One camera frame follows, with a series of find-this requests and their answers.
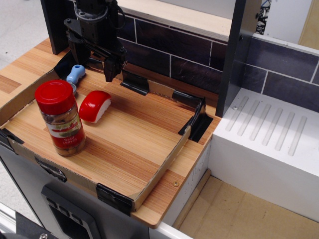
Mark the blue handled grey measuring spoon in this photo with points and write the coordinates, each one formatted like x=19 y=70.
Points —
x=77 y=72

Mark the white ribbed drainboard sink unit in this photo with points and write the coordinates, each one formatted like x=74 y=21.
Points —
x=269 y=148

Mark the basil bottle with red cap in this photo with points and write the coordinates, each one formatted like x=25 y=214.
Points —
x=59 y=110

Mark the grey toy oven front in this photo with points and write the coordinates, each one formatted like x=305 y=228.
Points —
x=74 y=222

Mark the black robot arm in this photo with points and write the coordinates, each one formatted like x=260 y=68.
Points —
x=94 y=31

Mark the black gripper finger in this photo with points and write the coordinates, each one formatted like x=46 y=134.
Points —
x=113 y=67
x=79 y=50

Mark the dark grey vertical post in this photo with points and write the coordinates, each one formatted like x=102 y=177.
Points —
x=244 y=23

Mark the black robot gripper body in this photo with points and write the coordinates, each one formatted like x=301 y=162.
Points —
x=97 y=26

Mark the cardboard fence with black tape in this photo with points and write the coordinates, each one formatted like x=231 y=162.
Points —
x=134 y=149

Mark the red and white toy sushi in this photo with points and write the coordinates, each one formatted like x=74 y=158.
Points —
x=94 y=105

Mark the dark grey left post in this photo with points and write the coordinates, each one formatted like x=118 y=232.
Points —
x=55 y=13

